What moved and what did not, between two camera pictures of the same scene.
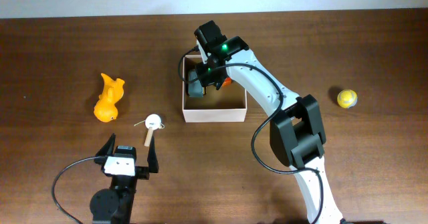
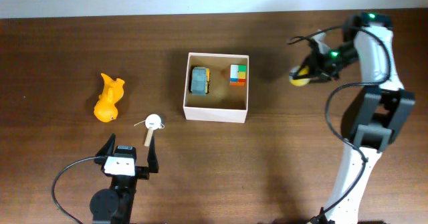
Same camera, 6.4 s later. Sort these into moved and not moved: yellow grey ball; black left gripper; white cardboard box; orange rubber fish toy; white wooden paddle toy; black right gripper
Moved: yellow grey ball; black right gripper
Not moved: orange rubber fish toy; black left gripper; white cardboard box; white wooden paddle toy
